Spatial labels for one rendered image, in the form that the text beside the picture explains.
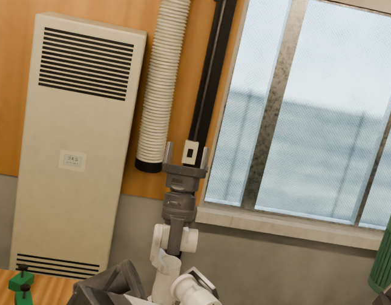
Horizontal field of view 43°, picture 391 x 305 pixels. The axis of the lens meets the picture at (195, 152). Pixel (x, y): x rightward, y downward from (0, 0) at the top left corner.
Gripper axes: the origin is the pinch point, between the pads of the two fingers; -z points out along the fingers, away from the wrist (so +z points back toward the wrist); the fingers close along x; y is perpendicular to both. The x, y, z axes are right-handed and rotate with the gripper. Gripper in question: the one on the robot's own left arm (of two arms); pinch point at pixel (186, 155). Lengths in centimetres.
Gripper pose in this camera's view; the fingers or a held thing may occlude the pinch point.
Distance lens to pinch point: 136.2
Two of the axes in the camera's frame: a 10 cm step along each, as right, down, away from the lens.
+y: -3.3, -0.5, -9.4
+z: -1.5, 9.9, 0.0
